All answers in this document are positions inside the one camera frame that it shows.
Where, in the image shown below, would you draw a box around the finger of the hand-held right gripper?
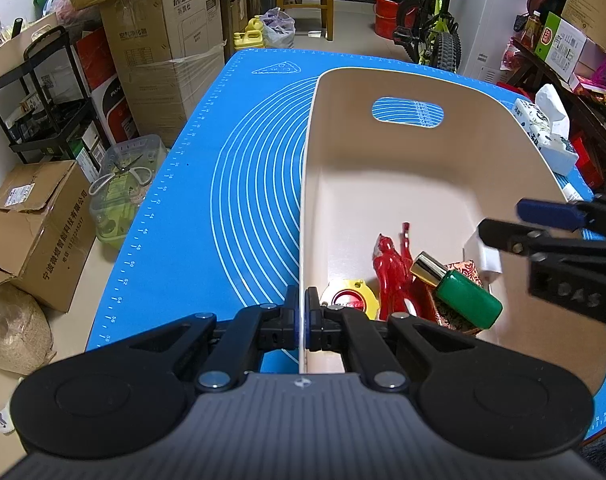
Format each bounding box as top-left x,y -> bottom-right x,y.
517,194 -> 606,238
479,218 -> 606,261

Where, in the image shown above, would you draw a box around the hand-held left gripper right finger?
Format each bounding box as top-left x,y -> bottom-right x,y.
307,287 -> 484,393

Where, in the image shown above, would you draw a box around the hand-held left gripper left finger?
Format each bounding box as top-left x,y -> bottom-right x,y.
128,286 -> 302,395

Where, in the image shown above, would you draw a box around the yellow plastic toy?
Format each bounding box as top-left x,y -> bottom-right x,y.
319,279 -> 380,320

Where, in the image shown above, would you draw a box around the red floral patterned box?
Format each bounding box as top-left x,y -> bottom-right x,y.
408,259 -> 491,336

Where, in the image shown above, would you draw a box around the green bottle with gold cap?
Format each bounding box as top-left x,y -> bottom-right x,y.
410,252 -> 504,330

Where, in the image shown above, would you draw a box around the red toy figure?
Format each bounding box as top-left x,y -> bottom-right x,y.
373,221 -> 424,321

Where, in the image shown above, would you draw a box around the beige plastic storage bin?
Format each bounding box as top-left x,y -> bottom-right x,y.
299,66 -> 606,396

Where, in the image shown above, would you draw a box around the white pill bottle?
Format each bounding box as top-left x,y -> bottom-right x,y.
563,184 -> 594,204

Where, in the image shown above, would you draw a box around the red gift bags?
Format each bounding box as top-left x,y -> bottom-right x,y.
568,130 -> 606,191

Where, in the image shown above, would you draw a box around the white patterned tissue box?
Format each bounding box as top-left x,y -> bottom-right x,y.
513,83 -> 580,176

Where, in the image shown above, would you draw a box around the blue silicone mat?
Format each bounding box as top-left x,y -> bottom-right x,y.
85,49 -> 606,441

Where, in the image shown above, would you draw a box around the green white carton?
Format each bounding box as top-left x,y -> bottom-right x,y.
535,11 -> 591,86

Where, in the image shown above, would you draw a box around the orange drink bottle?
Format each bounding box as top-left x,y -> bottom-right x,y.
523,10 -> 542,48

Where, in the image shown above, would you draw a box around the white chest freezer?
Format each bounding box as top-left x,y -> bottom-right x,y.
458,0 -> 546,83

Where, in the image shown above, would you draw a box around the clear plastic basket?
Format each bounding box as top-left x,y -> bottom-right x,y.
88,134 -> 170,250

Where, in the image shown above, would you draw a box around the green black bicycle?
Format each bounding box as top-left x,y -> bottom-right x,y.
393,0 -> 471,68

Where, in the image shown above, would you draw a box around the taped brown cardboard box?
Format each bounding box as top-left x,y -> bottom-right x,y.
115,45 -> 228,148

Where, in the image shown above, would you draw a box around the red bucket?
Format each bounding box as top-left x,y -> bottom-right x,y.
373,0 -> 414,38

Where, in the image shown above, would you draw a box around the torn cardboard box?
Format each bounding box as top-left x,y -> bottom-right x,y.
0,160 -> 98,313

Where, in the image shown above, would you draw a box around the clear bag of grain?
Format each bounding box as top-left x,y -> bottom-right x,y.
0,285 -> 56,376

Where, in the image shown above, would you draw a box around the red white appliance box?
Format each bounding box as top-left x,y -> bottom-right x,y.
75,27 -> 138,146

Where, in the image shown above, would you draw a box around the yellow plastic jug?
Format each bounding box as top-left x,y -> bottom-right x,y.
233,16 -> 266,51

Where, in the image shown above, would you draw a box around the translucent plastic bag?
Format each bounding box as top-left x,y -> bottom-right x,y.
260,7 -> 296,50

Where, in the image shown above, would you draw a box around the black utility cart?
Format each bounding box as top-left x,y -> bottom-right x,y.
0,25 -> 108,166

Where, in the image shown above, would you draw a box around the large brown cardboard box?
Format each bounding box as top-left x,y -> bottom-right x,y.
100,0 -> 228,68

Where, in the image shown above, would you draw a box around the cardboard tray with handle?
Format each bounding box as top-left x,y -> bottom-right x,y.
0,12 -> 66,86

